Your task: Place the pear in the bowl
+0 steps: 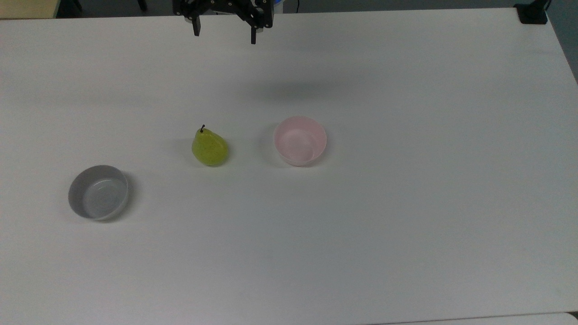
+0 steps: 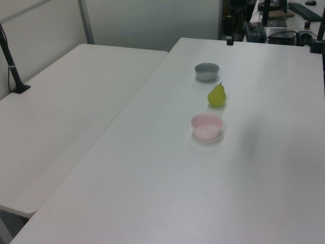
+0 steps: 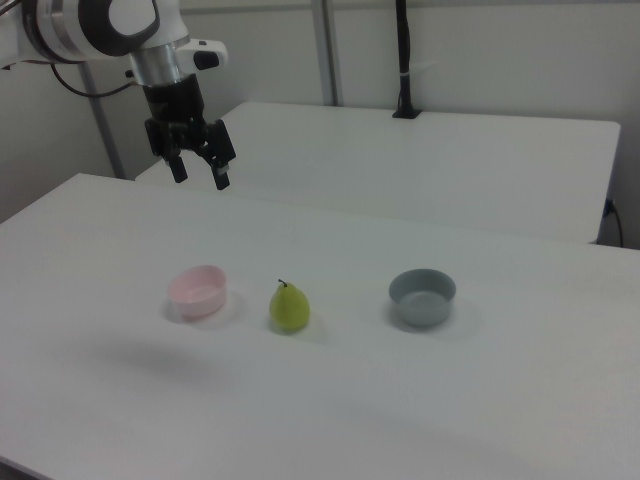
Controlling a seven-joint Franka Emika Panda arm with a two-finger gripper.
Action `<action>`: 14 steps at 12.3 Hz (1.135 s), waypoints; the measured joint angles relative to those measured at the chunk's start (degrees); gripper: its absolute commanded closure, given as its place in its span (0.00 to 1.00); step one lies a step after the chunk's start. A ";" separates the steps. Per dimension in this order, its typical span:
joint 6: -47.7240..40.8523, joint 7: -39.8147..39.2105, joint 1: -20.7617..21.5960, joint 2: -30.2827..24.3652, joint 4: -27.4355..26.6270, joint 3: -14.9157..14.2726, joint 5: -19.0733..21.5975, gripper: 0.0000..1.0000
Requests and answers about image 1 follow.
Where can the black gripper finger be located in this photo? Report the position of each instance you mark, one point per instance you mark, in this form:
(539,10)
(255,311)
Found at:
(197,26)
(254,34)

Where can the grey bowl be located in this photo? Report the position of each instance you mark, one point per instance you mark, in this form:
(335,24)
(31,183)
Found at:
(98,195)

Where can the pink bowl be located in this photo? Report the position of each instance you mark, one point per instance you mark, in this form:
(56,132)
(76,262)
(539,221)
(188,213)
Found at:
(299,143)

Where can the black table clamp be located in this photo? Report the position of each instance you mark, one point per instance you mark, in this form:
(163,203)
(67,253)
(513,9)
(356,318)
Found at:
(532,12)

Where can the beige wooden board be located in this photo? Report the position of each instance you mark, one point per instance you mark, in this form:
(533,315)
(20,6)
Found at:
(27,8)

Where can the green pear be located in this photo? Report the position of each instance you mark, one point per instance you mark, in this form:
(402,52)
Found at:
(209,148)

